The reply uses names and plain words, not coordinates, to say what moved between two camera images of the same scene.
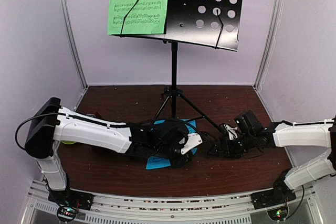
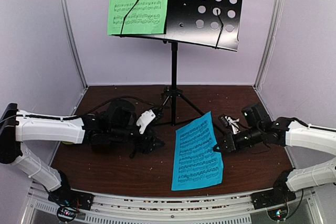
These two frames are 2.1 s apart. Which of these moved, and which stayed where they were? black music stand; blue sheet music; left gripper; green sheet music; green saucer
Moved: blue sheet music; left gripper
Stayed: black music stand; green saucer; green sheet music
